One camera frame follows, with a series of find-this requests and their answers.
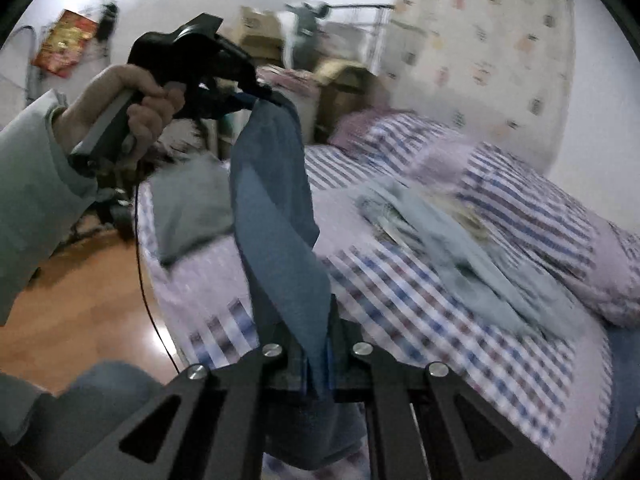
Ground person's left hand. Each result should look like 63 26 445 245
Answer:
62 64 186 161

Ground person's left forearm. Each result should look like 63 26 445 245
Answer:
0 89 101 326

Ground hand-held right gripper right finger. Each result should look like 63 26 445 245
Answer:
325 294 572 480

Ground black cable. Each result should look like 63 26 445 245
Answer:
131 170 183 376

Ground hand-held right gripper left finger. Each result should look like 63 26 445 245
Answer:
60 321 307 480

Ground checked bed sheet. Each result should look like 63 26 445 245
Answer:
135 145 616 480

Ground metal clothes rack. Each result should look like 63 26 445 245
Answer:
320 2 396 68

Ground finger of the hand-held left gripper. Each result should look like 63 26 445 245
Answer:
192 91 262 122
237 67 275 102

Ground light blue garment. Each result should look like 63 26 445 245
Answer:
355 175 591 336

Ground person's pale green shirt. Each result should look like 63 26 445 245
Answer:
0 372 56 446

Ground green hanging garment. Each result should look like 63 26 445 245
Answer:
285 2 332 68

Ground teal blue garment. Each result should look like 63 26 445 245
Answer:
227 92 371 471

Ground patterned cream curtain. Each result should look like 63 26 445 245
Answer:
387 0 576 181

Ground grey green folded garment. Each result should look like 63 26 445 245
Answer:
150 152 236 268

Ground red wall poster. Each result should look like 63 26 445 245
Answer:
31 8 98 79

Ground cardboard box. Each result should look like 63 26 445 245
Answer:
239 6 282 61
320 62 382 142

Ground purple checked quilt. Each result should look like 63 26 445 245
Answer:
330 110 640 331

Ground person's leg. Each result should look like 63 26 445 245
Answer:
30 360 171 480

